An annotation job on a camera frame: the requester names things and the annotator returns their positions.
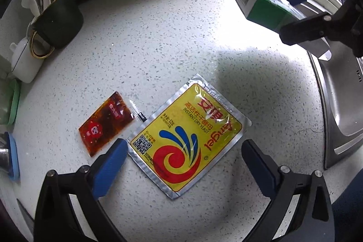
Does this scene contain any white sugar pot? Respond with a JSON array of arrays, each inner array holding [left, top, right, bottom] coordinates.
[[9, 37, 44, 83]]

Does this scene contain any steel teapot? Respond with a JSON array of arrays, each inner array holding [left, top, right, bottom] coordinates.
[[0, 134, 10, 173]]

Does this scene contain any stainless steel sink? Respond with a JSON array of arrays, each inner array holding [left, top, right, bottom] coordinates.
[[309, 42, 363, 169]]

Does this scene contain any glass carafe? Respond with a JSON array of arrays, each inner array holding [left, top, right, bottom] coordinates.
[[0, 71, 13, 125]]

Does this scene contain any black mug utensil holder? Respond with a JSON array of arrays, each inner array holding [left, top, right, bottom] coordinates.
[[29, 0, 84, 60]]

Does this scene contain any green white medicine box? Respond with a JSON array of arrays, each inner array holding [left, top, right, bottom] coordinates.
[[236, 0, 317, 33]]

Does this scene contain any yellow yeast packet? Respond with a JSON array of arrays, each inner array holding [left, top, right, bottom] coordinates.
[[128, 74, 252, 200]]

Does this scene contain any red chili sauce sachet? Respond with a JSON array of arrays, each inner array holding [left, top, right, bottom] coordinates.
[[78, 91, 146, 157]]

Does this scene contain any blue saucer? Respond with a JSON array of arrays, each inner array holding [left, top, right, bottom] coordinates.
[[4, 131, 20, 181]]

